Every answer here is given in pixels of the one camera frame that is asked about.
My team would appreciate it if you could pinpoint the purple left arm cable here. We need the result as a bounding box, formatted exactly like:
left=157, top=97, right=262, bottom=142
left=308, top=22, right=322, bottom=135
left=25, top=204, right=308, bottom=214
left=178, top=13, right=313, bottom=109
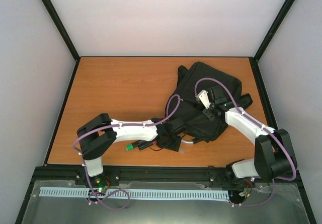
left=72, top=94, right=181, bottom=210

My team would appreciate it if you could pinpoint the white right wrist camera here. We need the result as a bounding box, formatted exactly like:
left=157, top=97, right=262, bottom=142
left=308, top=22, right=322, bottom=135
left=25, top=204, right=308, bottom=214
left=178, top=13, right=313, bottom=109
left=196, top=90, right=211, bottom=109

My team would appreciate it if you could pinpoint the light blue cable duct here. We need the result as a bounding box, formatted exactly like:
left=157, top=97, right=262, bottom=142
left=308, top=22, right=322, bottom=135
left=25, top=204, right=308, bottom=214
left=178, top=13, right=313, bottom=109
left=39, top=187, right=229, bottom=201

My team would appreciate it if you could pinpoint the black student bag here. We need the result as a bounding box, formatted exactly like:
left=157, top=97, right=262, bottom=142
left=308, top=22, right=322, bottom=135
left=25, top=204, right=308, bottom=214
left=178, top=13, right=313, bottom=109
left=166, top=62, right=253, bottom=143

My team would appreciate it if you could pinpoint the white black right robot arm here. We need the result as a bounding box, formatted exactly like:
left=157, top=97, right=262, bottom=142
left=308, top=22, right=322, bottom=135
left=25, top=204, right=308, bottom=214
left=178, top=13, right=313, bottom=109
left=197, top=87, right=296, bottom=181

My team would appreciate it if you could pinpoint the black aluminium frame rail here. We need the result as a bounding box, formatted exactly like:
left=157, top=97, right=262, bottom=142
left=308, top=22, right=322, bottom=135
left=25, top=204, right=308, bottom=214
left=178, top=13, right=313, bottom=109
left=32, top=166, right=301, bottom=187

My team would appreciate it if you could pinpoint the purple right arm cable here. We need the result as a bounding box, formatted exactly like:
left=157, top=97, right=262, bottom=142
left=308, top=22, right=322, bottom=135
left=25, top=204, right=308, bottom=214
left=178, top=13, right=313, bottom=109
left=194, top=77, right=297, bottom=207

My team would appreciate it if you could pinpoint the pink black highlighter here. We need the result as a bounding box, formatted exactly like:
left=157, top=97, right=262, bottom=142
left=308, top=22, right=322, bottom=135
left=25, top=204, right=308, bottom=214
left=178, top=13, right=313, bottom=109
left=138, top=141, right=156, bottom=151

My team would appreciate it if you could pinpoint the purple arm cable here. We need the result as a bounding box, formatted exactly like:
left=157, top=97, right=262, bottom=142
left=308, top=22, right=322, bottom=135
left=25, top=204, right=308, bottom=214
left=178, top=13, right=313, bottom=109
left=194, top=77, right=297, bottom=207
left=72, top=94, right=181, bottom=210

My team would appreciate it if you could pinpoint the green black highlighter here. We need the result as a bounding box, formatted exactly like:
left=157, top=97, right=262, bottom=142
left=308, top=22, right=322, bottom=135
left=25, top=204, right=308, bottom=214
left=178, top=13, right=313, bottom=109
left=125, top=142, right=140, bottom=151

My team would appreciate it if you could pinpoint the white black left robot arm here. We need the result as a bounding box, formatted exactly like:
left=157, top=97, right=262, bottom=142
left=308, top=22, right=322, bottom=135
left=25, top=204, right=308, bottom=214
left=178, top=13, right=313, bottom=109
left=76, top=113, right=186, bottom=185

